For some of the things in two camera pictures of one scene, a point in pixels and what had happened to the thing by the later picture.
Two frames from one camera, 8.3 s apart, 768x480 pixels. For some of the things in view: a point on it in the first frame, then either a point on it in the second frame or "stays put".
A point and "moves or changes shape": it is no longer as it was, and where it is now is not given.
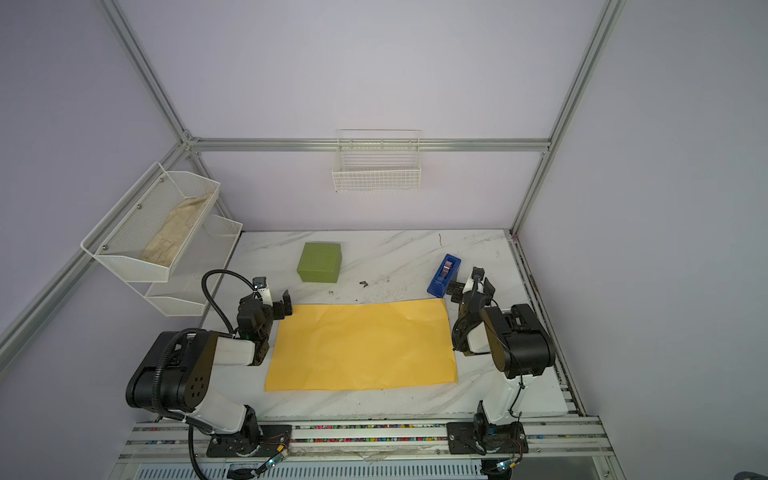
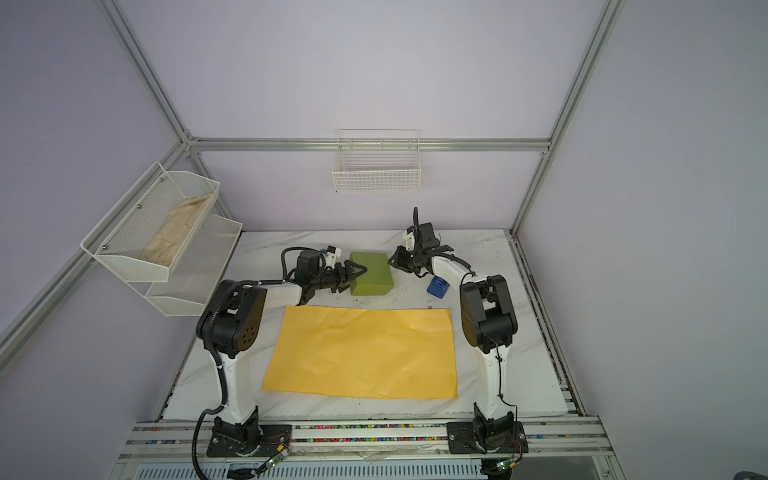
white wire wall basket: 378,160 stays put
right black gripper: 483,288 -> 393,260
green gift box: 320,262 moves or changes shape
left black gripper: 277,306 -> 350,275
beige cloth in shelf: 163,245 stays put
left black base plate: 272,440 stays put
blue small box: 444,275 stays put
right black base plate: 464,438 stays put
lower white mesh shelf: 194,278 stays put
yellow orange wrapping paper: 361,344 moves or changes shape
